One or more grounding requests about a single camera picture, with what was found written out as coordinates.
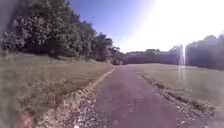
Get dark clump of trees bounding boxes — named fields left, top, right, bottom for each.
left=184, top=33, right=224, bottom=72

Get grey gravelly path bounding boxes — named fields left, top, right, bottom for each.
left=35, top=64, right=224, bottom=128

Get distant row of trees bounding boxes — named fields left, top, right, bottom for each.
left=113, top=44, right=188, bottom=66

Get grass field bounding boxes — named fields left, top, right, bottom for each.
left=0, top=52, right=116, bottom=128
left=128, top=62, right=224, bottom=115

